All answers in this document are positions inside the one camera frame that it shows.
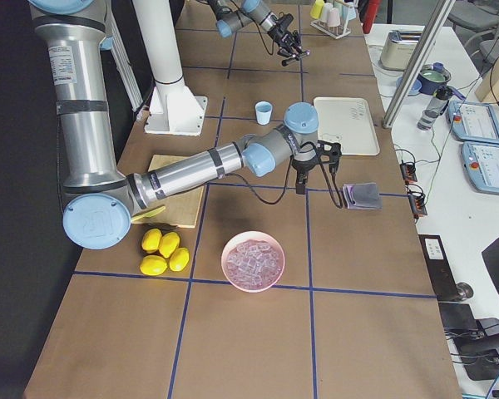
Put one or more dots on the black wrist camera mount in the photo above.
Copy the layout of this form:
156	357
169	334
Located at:
332	151

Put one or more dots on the pile of ice cubes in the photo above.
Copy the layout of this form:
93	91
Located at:
253	265

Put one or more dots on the pink bowl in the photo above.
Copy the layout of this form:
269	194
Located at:
251	235

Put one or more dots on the pale pink cup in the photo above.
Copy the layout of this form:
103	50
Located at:
333	17

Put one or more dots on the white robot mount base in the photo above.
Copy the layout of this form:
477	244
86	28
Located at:
174	109

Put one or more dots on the bamboo cutting board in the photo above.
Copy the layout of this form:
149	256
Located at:
183	208

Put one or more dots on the aluminium frame post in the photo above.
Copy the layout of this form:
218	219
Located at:
417	60

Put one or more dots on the teach pendant far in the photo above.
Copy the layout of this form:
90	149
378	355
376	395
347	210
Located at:
472	121

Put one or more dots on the clear water bottle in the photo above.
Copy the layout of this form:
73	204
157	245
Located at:
437	105

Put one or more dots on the white cup rack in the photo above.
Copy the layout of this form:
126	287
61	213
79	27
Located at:
348	12

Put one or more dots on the blue saucepan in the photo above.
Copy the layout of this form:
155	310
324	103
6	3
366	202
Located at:
432	76

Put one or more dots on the blue bowl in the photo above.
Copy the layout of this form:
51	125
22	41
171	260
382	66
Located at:
415	88

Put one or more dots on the yellow cup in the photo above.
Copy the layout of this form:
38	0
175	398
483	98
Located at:
316	9

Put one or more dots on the folded grey cloth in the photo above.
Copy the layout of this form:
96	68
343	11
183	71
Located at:
362	196

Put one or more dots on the cream bear serving tray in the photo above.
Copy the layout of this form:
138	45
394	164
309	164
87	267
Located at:
347	121

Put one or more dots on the light blue plastic cup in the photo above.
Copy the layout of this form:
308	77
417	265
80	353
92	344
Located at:
263	111

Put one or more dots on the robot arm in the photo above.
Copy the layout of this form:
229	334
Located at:
230	21
101	199

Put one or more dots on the teach pendant near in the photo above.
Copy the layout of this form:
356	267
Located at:
481	162

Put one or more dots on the teach pendant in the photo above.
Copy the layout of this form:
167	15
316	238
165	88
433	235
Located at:
472	121
481	162

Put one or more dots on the steel muddler rod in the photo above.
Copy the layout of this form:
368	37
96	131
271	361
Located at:
289	59

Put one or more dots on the silver toaster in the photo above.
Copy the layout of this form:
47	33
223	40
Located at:
398	49

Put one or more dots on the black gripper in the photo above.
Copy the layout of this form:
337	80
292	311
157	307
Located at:
303	167
282	33

